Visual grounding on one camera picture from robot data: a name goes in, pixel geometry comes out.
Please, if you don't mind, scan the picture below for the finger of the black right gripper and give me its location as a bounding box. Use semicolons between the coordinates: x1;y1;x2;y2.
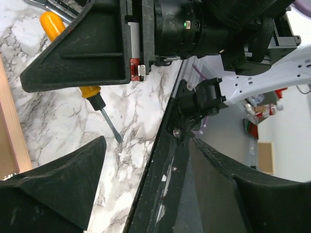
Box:
20;0;129;93

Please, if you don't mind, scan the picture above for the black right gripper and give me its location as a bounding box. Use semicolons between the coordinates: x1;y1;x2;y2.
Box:
120;0;243;82

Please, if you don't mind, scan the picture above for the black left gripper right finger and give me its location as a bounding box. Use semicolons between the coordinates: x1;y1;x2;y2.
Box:
189;138;311;233

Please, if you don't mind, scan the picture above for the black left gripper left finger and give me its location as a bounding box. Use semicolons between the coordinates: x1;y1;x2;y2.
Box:
0;136;106;233

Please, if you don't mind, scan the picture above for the yellow handled screwdriver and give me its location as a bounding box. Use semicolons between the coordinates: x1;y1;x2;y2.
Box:
39;11;123;144

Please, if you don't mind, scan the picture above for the pink picture frame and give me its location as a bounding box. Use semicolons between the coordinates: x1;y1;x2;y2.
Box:
0;62;33;180

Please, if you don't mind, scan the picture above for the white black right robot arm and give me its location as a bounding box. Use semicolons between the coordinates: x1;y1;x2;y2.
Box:
20;0;301;93

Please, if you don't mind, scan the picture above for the silver ratchet wrench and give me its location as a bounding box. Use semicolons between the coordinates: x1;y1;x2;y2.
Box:
24;0;79;24

